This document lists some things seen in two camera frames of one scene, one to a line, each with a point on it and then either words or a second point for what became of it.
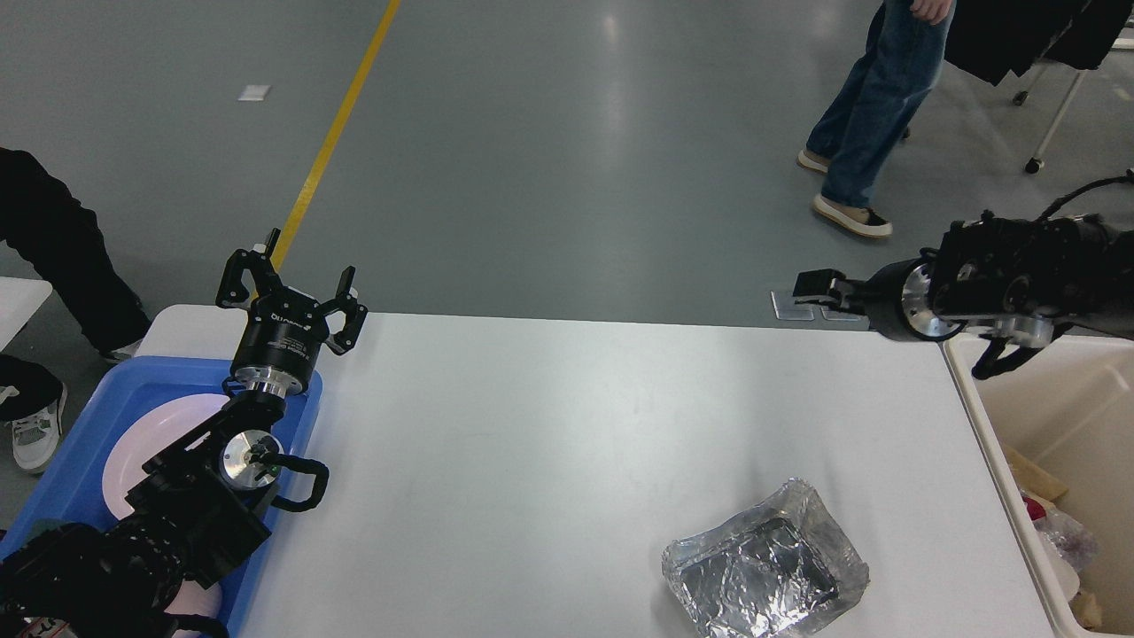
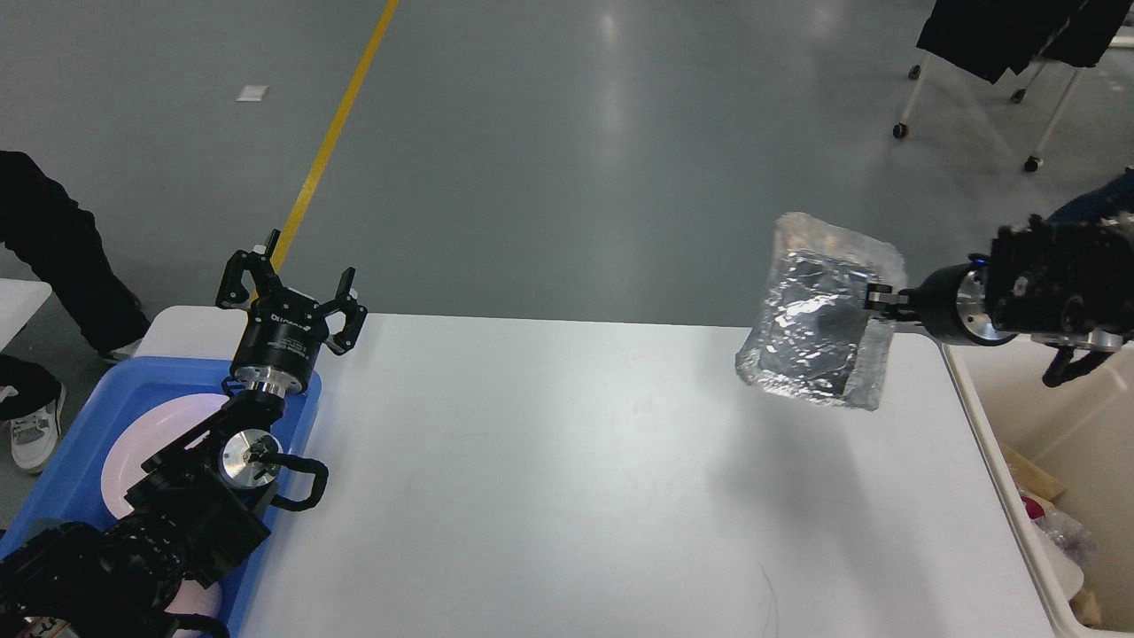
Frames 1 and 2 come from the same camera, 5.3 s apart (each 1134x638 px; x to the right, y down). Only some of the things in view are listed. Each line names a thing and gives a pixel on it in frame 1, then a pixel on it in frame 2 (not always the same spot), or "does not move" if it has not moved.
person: (855, 134) to (1111, 199)
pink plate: (143, 436) does not move
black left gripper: (280, 341) does not move
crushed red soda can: (1035, 509) does not move
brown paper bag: (1035, 479) does not move
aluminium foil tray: (768, 571) to (814, 337)
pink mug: (195, 600) does not move
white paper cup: (1067, 575) does not move
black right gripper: (900, 303) to (951, 302)
